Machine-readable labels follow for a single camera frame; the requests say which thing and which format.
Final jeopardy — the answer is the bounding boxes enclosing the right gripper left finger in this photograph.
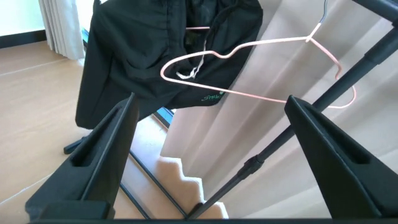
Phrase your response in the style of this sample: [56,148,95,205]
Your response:
[24,92,140,220]

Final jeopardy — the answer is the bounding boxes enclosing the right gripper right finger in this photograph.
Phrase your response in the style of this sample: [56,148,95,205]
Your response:
[284,95,398,218]

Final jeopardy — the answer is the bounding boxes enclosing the black shorts with white cord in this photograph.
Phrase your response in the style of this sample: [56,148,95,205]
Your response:
[75,0,264,130]

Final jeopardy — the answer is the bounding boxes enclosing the black clothes rack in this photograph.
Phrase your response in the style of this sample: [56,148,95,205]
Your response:
[63,0,398,220]

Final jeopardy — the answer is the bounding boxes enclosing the beige curtain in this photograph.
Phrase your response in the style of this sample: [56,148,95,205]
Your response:
[37,0,85,60]
[160,0,398,218]

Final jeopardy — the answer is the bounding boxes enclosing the window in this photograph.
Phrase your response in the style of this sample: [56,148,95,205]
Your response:
[76,0,175,129]

